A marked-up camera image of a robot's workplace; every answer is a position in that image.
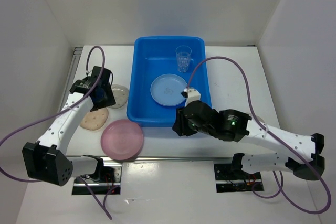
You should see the grey textured glass plate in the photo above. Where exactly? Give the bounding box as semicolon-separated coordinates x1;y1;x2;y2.
110;84;129;109

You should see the light blue round plate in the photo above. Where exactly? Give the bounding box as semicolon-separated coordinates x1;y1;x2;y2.
150;74;187;106

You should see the pink round plate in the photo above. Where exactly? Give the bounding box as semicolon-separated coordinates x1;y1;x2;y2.
100;120;144;161

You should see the blue plastic bin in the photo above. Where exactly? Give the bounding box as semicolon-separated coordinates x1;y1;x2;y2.
127;36;212;127

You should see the clear plastic cup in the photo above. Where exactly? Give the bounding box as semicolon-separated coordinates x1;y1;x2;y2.
175;45;192;73

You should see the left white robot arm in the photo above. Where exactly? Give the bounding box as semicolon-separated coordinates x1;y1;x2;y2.
22;66;116;186

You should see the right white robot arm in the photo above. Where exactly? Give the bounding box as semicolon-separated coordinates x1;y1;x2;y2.
172;101;325;181

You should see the beige textured glass plate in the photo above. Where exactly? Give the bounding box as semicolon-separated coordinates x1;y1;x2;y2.
79;108;109;131

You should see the grey glass plate right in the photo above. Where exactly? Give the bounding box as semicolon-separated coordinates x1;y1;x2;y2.
253;115;265;124

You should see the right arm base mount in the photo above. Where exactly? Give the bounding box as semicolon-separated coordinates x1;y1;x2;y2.
214;164;264;193

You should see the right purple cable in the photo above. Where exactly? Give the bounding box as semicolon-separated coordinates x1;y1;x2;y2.
185;56;332;214

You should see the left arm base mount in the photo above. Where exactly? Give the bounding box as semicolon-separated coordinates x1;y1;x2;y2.
71;165;122;196

